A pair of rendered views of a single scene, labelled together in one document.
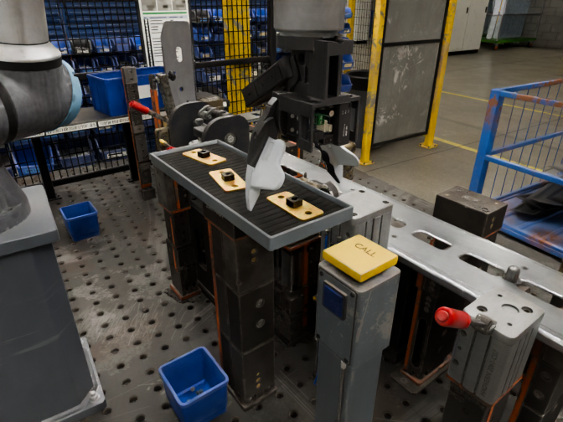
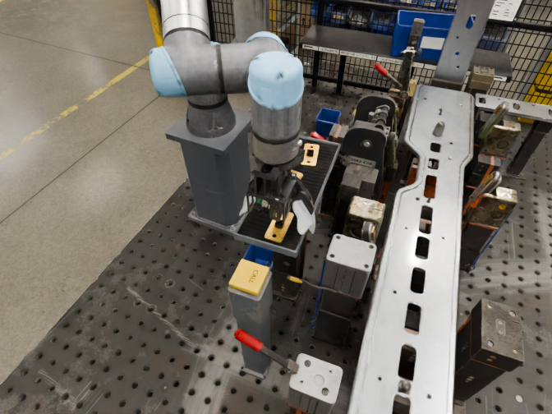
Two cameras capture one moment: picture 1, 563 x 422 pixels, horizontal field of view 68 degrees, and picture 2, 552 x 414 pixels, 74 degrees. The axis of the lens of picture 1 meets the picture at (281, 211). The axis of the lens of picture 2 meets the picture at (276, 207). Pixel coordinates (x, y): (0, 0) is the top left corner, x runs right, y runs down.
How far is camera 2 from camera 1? 60 cm
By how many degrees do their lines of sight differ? 49
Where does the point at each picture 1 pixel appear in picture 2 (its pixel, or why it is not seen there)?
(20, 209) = (221, 130)
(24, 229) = (216, 141)
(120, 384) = not seen: hidden behind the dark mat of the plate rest
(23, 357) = (206, 191)
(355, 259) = (241, 275)
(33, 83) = not seen: hidden behind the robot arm
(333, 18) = (267, 158)
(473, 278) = (381, 361)
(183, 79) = (463, 46)
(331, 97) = (260, 195)
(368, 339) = (239, 312)
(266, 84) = not seen: hidden behind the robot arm
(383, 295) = (246, 301)
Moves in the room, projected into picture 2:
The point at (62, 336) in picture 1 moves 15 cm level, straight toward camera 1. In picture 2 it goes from (223, 195) to (200, 227)
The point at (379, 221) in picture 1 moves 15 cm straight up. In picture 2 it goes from (351, 273) to (363, 228)
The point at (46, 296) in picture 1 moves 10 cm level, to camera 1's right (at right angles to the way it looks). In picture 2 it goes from (218, 175) to (233, 194)
